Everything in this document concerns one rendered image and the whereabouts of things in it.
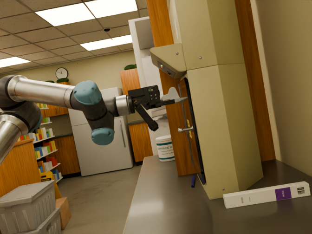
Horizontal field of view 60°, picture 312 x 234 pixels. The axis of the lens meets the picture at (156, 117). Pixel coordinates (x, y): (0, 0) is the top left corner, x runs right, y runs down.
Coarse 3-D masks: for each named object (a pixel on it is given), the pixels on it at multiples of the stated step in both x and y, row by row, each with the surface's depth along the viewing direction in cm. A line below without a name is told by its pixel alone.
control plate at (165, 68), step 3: (159, 63) 108; (159, 66) 118; (162, 66) 111; (165, 66) 106; (162, 69) 120; (165, 69) 114; (168, 69) 108; (171, 72) 111; (174, 72) 105; (171, 75) 120; (174, 75) 113
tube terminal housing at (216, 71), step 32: (192, 0) 94; (224, 0) 102; (192, 32) 95; (224, 32) 100; (192, 64) 95; (224, 64) 98; (192, 96) 96; (224, 96) 96; (224, 128) 96; (224, 160) 97; (256, 160) 108; (224, 192) 98
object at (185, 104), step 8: (184, 80) 97; (184, 88) 103; (184, 96) 109; (184, 104) 116; (184, 112) 124; (192, 112) 97; (192, 120) 97; (192, 128) 100; (192, 136) 106; (192, 144) 113; (192, 152) 120; (200, 160) 98; (200, 168) 98; (200, 176) 104
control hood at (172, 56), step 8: (152, 48) 95; (160, 48) 95; (168, 48) 95; (176, 48) 95; (152, 56) 103; (160, 56) 95; (168, 56) 95; (176, 56) 95; (168, 64) 96; (176, 64) 95; (184, 64) 95; (176, 72) 102
